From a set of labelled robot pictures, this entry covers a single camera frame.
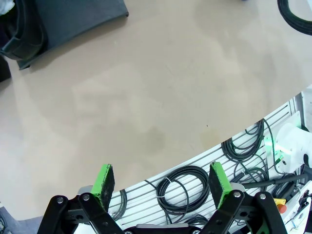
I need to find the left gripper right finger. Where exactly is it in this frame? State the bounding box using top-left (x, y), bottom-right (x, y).
top-left (199, 161), bottom-right (287, 234)

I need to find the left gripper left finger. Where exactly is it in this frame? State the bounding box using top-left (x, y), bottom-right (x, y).
top-left (36, 163), bottom-right (124, 234)

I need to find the black loafer with paper stuffing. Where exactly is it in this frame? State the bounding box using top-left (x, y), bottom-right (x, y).
top-left (0, 0), bottom-right (48, 61)

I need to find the yellow red emergency stop button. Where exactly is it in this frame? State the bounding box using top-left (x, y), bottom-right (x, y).
top-left (273, 198), bottom-right (288, 213)

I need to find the black rod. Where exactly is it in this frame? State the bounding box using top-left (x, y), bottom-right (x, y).
top-left (242, 173), bottom-right (309, 189)

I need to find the white control box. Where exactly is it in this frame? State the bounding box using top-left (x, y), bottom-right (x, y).
top-left (285, 186), bottom-right (312, 234)

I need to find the white paper shoe stuffing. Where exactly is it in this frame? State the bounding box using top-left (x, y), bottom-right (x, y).
top-left (0, 0), bottom-right (16, 13)

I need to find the black coiled cable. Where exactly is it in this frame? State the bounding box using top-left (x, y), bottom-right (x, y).
top-left (156, 165), bottom-right (211, 215)
top-left (234, 162), bottom-right (270, 186)
top-left (108, 189), bottom-right (128, 220)
top-left (221, 118), bottom-right (266, 163)

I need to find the black braided cable hose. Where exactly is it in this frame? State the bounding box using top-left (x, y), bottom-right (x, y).
top-left (277, 0), bottom-right (312, 36)

